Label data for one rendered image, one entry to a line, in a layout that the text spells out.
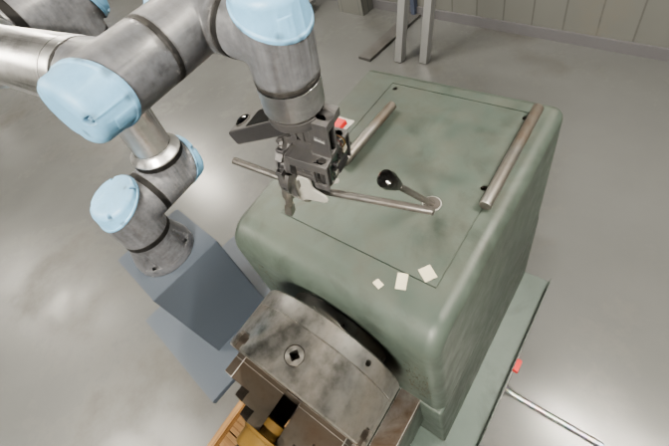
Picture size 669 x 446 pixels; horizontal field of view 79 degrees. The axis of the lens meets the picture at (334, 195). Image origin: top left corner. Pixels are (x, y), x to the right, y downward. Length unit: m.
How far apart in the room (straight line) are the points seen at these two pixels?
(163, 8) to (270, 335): 0.52
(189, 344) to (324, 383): 0.77
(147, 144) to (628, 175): 2.31
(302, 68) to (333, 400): 0.51
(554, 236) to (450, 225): 1.57
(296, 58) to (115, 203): 0.65
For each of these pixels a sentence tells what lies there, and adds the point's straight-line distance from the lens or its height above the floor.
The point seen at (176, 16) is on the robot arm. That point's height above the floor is 1.72.
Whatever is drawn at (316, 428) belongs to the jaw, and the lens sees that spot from 0.81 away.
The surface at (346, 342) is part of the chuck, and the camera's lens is 0.71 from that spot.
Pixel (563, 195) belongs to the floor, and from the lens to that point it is 2.46.
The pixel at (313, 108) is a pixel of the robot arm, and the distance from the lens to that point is 0.47.
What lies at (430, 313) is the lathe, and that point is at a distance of 0.67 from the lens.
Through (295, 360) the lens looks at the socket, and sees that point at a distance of 0.71.
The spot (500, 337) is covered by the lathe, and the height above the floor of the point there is 0.54.
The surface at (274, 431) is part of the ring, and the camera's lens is 0.83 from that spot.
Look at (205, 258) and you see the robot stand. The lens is 1.08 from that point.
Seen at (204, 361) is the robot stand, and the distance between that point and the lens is 1.36.
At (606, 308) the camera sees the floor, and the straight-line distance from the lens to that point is 2.16.
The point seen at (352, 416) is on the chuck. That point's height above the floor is 1.16.
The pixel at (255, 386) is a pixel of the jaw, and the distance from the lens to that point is 0.80.
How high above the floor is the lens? 1.87
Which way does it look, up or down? 48 degrees down
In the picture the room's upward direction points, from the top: 20 degrees counter-clockwise
